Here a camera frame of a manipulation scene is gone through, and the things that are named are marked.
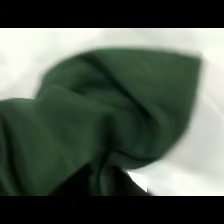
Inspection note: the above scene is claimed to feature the dark green shirt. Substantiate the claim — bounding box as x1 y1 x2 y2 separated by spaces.
0 47 204 197

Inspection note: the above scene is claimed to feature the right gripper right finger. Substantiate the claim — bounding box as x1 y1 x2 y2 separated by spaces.
111 166 150 197

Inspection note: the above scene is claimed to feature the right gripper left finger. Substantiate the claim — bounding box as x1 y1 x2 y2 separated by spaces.
49 163 98 197

